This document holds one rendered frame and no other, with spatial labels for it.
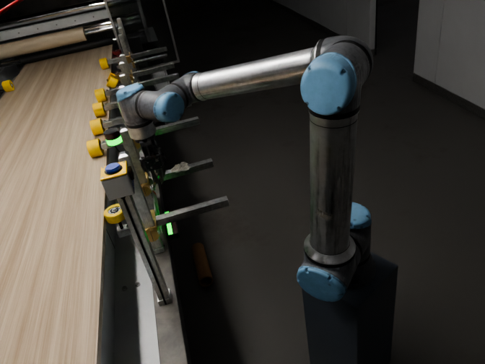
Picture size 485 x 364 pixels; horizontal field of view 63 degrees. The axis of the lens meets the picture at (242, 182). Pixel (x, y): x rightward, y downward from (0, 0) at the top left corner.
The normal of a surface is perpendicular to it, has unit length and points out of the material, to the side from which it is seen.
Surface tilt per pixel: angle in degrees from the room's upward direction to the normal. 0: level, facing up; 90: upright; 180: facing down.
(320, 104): 83
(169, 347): 0
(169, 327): 0
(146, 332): 0
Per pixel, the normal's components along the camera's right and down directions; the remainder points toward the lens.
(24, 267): -0.16, -0.82
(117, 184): 0.25, 0.50
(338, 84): -0.54, 0.43
